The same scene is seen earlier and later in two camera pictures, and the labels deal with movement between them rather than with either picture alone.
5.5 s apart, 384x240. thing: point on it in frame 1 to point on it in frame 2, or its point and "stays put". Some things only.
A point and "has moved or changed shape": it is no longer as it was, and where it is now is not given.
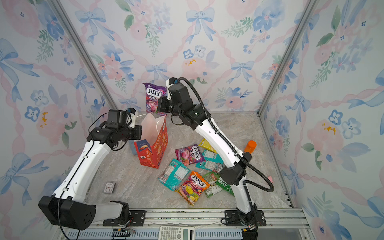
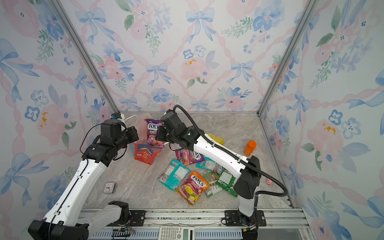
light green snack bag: (214, 188) stays put
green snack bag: (224, 186) stays put
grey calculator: (176, 233) stays put
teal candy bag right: (213, 161) stays put
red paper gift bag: (153, 140) has moved or changed shape
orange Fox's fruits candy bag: (192, 187) stays put
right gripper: (162, 103) to (160, 134)
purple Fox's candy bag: (153, 92) to (152, 125)
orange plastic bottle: (250, 147) stays put
